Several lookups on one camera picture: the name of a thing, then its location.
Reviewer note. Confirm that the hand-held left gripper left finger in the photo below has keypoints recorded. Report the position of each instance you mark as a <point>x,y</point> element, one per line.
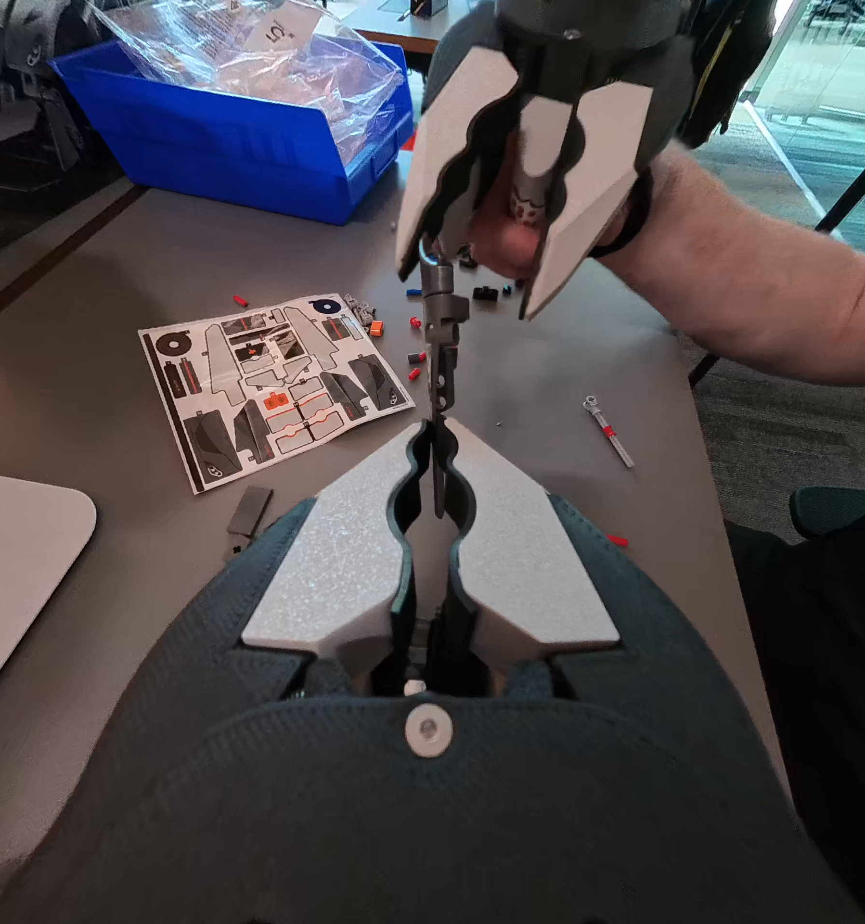
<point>331,577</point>

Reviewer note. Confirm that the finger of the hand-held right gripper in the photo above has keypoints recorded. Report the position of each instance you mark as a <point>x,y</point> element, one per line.
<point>450,123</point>
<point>605,166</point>

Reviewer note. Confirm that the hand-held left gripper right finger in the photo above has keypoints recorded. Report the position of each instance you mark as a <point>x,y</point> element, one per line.
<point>533,577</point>

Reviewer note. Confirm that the grey lego wing assembly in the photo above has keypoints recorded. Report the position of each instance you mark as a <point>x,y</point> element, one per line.
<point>443,289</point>

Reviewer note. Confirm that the grey lego axle, red bush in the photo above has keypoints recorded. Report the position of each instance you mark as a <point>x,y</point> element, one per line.
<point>609,432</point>

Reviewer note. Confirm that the lego sticker sheet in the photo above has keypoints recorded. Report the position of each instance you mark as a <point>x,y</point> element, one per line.
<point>259,390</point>

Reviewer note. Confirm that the grey lego connector piece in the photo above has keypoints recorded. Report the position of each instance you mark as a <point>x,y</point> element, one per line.
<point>360,307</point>

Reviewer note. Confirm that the person's right hand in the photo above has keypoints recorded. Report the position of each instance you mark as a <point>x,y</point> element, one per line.
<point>508,249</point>

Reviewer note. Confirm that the black backpack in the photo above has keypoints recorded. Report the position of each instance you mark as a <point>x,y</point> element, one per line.
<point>735,72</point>

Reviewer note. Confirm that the clear plastic bag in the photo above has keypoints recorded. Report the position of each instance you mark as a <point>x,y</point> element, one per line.
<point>259,72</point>

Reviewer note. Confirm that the blue plastic bin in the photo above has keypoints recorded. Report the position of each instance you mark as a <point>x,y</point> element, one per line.
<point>223,159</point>

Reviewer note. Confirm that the office chair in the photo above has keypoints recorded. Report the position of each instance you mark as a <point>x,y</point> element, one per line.
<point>844,509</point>

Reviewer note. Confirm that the person's black trouser leg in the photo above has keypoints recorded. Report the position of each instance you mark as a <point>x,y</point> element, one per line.
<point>836,686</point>

